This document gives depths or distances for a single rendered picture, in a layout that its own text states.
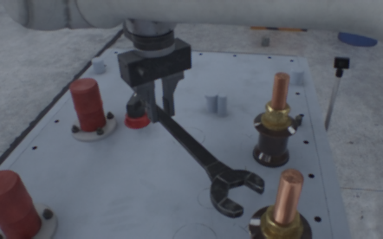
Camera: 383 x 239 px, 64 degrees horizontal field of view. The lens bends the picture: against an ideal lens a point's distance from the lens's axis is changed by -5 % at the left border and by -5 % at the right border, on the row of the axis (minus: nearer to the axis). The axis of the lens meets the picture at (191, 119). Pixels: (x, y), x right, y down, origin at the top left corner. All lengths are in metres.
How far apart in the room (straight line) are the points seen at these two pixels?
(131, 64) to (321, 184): 0.45
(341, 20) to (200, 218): 0.42
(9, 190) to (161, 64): 0.33
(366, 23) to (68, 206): 0.60
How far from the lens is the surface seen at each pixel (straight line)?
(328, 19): 0.39
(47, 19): 0.40
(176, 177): 0.70
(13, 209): 0.61
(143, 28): 0.55
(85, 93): 0.79
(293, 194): 0.43
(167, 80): 0.63
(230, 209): 0.48
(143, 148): 0.79
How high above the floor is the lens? 1.87
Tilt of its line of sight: 36 degrees down
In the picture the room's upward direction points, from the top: 2 degrees counter-clockwise
